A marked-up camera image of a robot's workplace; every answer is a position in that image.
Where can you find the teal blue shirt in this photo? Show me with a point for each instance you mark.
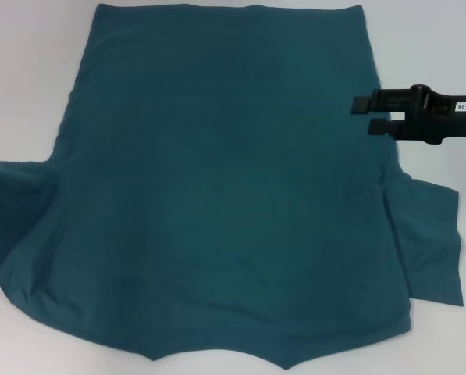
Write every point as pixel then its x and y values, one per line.
pixel 225 187

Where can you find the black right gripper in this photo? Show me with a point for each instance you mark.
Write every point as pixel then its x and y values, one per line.
pixel 439 117

